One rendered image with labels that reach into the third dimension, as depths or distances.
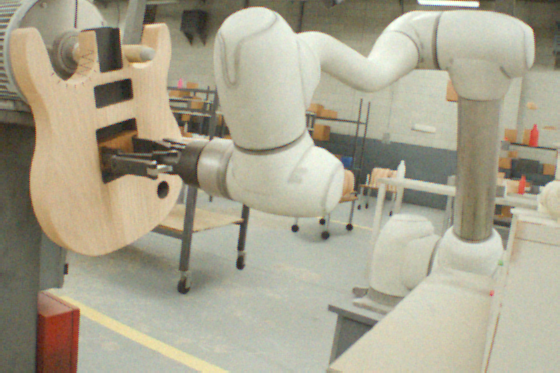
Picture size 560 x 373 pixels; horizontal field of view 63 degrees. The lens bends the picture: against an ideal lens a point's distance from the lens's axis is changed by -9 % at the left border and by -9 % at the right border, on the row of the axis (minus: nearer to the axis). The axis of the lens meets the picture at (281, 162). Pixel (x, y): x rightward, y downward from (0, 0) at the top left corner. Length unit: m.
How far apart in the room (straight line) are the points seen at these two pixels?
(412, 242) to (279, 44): 0.87
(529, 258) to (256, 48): 0.36
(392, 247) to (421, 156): 10.55
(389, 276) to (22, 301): 0.95
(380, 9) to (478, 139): 11.71
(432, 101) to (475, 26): 10.92
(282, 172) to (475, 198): 0.66
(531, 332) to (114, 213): 0.71
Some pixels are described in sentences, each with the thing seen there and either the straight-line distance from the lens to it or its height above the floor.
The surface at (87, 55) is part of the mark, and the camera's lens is 0.88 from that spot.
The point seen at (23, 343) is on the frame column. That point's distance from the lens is 1.35.
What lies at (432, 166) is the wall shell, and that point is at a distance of 11.83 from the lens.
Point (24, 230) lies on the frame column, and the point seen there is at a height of 0.84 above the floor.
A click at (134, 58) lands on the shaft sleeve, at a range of 0.90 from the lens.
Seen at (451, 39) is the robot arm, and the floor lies 1.39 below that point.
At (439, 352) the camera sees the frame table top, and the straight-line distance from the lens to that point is 0.59.
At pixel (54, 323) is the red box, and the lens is 1.36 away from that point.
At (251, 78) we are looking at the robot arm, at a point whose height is 1.20.
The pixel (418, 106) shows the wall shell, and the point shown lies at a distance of 12.01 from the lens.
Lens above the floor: 1.14
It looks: 3 degrees down
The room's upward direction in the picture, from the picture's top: 8 degrees clockwise
